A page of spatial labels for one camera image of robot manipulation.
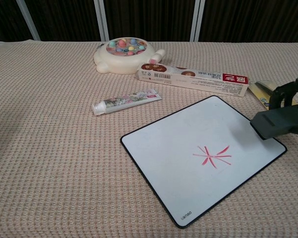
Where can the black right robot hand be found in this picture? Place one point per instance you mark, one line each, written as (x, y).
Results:
(277, 95)

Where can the dark green board eraser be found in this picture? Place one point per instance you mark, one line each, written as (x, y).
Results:
(272, 121)

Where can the silver black razor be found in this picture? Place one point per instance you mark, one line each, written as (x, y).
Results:
(262, 88)

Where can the yellow razor blister card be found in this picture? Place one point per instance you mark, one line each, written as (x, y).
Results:
(259, 95)

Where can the long white red paper box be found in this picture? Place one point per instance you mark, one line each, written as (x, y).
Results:
(188, 80)

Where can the white board with black rim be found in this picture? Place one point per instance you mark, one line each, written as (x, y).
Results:
(188, 148)

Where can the floral toothpaste tube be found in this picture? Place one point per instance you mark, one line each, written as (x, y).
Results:
(124, 101)

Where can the cream toy fishing game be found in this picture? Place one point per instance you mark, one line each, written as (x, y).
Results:
(119, 60)

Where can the beige waffle tablecloth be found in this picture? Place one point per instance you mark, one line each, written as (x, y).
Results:
(52, 161)

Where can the white frame post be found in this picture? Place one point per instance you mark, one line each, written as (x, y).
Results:
(28, 19)
(101, 19)
(197, 19)

